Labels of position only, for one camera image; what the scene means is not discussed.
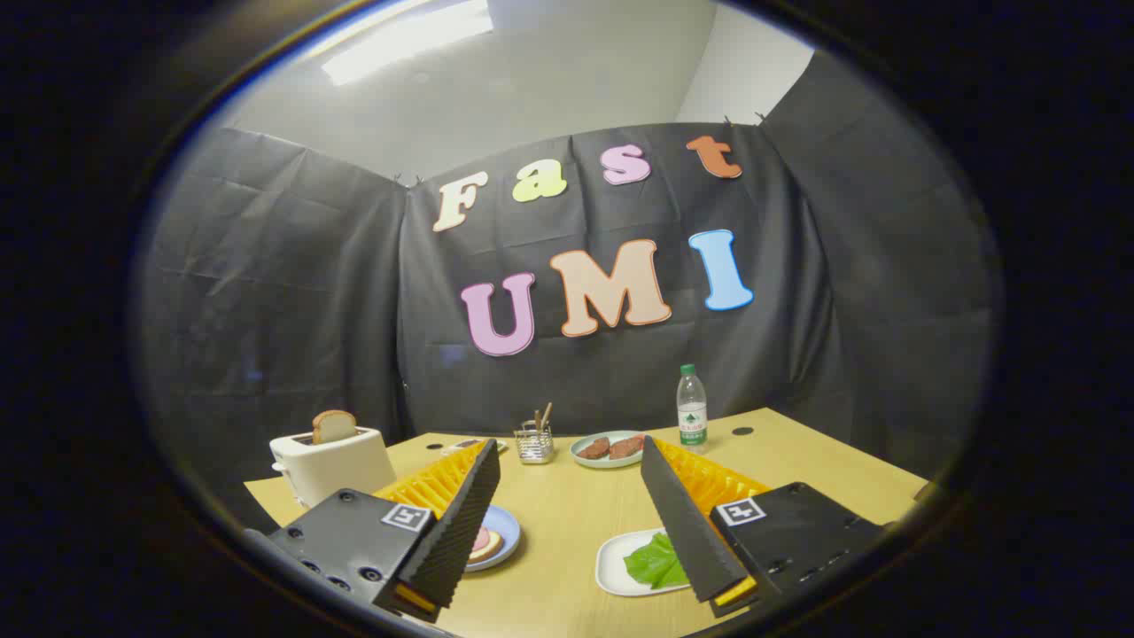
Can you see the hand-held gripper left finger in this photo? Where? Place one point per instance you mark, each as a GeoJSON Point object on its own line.
{"type": "Point", "coordinates": [461, 523]}

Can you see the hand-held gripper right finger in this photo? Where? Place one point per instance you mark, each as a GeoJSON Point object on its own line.
{"type": "Point", "coordinates": [682, 523]}

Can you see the green lettuce leaf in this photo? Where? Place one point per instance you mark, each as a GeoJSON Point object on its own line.
{"type": "Point", "coordinates": [654, 563]}

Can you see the toasted bread slice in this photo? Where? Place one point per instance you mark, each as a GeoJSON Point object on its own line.
{"type": "Point", "coordinates": [334, 427]}

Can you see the ham topped bread slice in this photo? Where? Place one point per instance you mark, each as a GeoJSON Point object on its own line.
{"type": "Point", "coordinates": [485, 545]}

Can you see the blue round plate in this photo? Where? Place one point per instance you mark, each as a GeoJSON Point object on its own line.
{"type": "Point", "coordinates": [507, 527]}

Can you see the white divided bean dish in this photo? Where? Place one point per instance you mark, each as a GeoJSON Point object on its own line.
{"type": "Point", "coordinates": [465, 445]}

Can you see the white rectangular plate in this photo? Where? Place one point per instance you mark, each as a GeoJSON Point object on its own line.
{"type": "Point", "coordinates": [611, 567]}

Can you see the brown meat piece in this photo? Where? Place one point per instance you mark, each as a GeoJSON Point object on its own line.
{"type": "Point", "coordinates": [594, 448]}
{"type": "Point", "coordinates": [627, 447]}

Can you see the clear plastic water bottle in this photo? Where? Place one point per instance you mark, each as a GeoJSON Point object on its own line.
{"type": "Point", "coordinates": [692, 416]}

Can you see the pale green round plate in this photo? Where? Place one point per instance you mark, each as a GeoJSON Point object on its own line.
{"type": "Point", "coordinates": [585, 459]}

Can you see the white toaster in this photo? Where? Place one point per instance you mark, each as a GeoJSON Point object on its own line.
{"type": "Point", "coordinates": [341, 465]}

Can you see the black backdrop cloth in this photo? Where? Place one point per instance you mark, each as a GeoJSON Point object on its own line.
{"type": "Point", "coordinates": [292, 292]}

